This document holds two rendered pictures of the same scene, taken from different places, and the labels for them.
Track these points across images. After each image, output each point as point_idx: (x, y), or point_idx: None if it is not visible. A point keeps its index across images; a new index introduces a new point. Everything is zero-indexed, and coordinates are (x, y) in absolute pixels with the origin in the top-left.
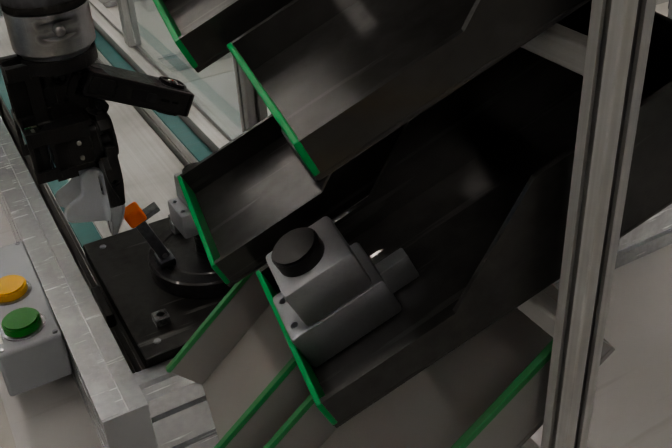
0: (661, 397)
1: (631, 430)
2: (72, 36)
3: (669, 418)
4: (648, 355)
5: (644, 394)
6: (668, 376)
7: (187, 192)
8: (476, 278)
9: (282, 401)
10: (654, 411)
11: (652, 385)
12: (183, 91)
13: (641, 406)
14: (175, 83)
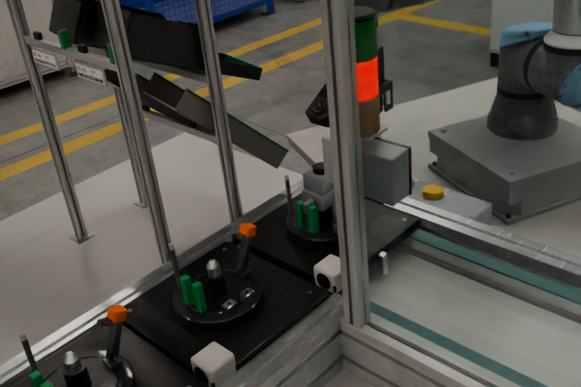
0: (57, 304)
1: (81, 284)
2: None
3: (58, 295)
4: (54, 326)
5: (67, 303)
6: (47, 317)
7: (252, 65)
8: None
9: None
10: (65, 295)
11: (60, 309)
12: (309, 107)
13: (71, 296)
14: (316, 105)
